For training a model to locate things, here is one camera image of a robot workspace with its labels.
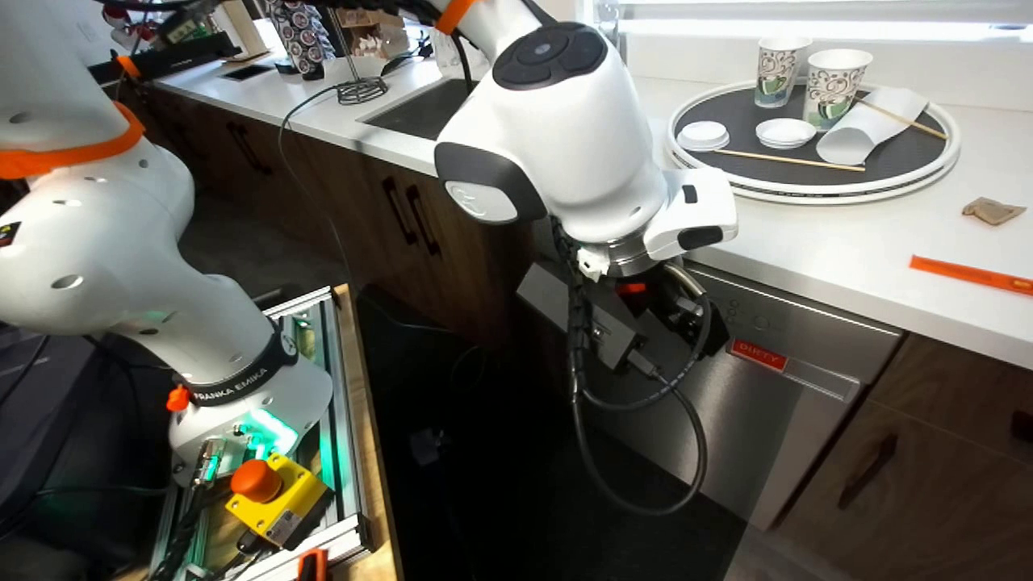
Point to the wooden chopstick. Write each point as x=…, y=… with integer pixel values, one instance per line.
x=787, y=159

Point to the yellow emergency stop box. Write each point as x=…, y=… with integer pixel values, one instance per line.
x=276, y=497

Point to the brown paper scrap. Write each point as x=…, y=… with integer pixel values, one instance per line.
x=992, y=212

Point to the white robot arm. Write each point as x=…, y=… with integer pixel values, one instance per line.
x=93, y=244

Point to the orange strip on counter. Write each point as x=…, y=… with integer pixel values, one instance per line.
x=972, y=277

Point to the patterned paper cup right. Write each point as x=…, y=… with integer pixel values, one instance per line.
x=835, y=80

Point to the small white dish right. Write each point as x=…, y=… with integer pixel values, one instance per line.
x=785, y=134

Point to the small white dish left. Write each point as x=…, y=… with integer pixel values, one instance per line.
x=704, y=138

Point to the round black white tray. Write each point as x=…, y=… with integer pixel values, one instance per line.
x=898, y=165

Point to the small white dish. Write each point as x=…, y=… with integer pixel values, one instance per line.
x=785, y=134
x=704, y=138

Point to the stainless steel sink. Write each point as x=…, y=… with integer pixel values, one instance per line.
x=420, y=115

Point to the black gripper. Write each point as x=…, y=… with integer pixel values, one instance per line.
x=680, y=303

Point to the black cabinet handle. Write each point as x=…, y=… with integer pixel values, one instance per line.
x=425, y=228
x=387, y=184

